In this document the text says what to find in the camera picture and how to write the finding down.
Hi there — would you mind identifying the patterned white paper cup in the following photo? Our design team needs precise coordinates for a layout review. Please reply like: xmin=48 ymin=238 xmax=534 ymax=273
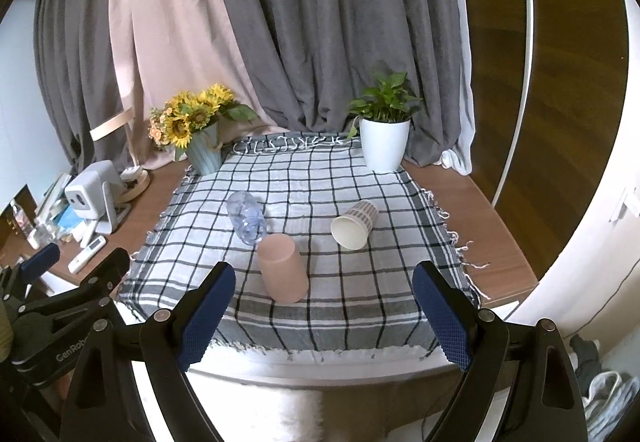
xmin=330 ymin=200 xmax=379 ymax=251

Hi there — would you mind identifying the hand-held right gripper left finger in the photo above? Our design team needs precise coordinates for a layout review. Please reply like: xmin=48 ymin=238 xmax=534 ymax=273
xmin=60 ymin=262 xmax=237 ymax=442

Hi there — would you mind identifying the pink plastic cup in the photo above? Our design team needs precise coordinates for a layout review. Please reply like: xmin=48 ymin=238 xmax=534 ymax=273
xmin=256 ymin=233 xmax=309 ymax=303

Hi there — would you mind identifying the grey white cloth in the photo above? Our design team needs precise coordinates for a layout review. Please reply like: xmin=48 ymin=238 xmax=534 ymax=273
xmin=581 ymin=368 xmax=640 ymax=441

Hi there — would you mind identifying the black white checkered cloth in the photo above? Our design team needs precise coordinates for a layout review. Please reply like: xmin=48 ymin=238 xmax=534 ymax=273
xmin=117 ymin=134 xmax=493 ymax=363

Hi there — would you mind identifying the white projector device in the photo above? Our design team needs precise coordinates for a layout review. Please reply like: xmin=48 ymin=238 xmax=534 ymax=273
xmin=64 ymin=160 xmax=132 ymax=235

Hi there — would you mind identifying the white remote control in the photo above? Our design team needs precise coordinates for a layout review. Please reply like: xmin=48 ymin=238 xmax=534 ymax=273
xmin=67 ymin=236 xmax=108 ymax=274

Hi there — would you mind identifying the dark cloth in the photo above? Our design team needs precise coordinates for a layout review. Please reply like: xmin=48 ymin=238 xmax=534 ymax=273
xmin=570 ymin=334 xmax=602 ymax=374

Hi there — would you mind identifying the grey curtain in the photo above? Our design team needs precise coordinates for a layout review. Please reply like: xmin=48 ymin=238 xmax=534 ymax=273
xmin=32 ymin=0 xmax=137 ymax=177
xmin=205 ymin=0 xmax=475 ymax=173

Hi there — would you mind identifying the pink curtain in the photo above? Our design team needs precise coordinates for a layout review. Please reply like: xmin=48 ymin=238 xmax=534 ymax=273
xmin=107 ymin=0 xmax=282 ymax=173

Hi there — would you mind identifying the white wall fixture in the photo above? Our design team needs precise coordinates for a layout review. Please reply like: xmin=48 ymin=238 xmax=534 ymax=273
xmin=610 ymin=186 xmax=640 ymax=223

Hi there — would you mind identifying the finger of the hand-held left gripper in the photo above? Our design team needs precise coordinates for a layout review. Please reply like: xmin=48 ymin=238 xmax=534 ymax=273
xmin=0 ymin=243 xmax=61 ymax=317
xmin=20 ymin=248 xmax=132 ymax=320

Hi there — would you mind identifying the white curved rail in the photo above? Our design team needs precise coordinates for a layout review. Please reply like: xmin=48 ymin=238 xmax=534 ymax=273
xmin=491 ymin=0 xmax=532 ymax=209

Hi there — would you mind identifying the small clear bottle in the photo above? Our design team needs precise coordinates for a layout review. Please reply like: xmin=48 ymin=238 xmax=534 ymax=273
xmin=10 ymin=201 xmax=32 ymax=241

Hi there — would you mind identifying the white desk lamp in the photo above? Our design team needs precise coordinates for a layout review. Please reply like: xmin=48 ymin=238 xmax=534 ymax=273
xmin=90 ymin=36 xmax=151 ymax=203

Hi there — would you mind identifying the sunflower bouquet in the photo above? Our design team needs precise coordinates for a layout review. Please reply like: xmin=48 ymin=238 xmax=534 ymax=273
xmin=148 ymin=82 xmax=259 ymax=163

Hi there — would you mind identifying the white sheer curtain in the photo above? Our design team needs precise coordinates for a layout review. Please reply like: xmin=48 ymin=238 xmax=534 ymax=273
xmin=440 ymin=0 xmax=477 ymax=175

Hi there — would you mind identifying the blue packet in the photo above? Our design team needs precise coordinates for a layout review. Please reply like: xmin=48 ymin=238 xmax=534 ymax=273
xmin=52 ymin=211 xmax=84 ymax=229

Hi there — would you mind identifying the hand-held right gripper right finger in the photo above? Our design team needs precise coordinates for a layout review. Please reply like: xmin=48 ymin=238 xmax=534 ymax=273
xmin=411 ymin=260 xmax=590 ymax=442

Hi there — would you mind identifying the thin dark cable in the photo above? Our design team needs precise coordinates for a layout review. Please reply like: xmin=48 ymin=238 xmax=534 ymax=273
xmin=565 ymin=267 xmax=640 ymax=339

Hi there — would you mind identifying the white plant pot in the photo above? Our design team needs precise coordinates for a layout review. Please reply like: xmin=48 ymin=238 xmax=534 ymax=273
xmin=359 ymin=118 xmax=412 ymax=173

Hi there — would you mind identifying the ribbed pale blue vase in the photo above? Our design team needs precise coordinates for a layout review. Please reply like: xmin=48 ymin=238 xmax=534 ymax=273
xmin=186 ymin=122 xmax=224 ymax=176

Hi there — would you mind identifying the green leafy plant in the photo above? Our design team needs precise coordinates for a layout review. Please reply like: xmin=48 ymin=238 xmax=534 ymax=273
xmin=347 ymin=70 xmax=424 ymax=141

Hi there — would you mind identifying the clear plastic cup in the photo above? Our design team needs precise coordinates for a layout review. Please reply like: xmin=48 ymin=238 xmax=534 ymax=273
xmin=226 ymin=191 xmax=268 ymax=245

